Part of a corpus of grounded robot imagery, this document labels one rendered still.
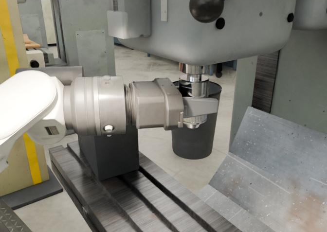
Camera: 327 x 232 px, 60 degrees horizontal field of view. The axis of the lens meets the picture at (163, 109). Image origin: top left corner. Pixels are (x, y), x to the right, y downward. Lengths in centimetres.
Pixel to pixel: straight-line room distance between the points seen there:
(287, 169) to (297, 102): 17
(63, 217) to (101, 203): 142
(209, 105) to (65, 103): 21
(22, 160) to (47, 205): 38
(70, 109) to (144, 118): 10
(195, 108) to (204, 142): 213
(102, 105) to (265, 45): 23
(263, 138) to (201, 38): 55
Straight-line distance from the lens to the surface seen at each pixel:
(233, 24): 33
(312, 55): 74
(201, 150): 258
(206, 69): 42
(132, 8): 34
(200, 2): 25
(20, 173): 238
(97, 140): 73
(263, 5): 37
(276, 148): 80
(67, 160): 91
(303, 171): 77
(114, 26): 35
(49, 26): 878
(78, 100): 39
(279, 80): 79
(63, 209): 220
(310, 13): 44
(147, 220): 67
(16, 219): 160
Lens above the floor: 139
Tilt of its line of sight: 22 degrees down
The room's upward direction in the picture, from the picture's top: straight up
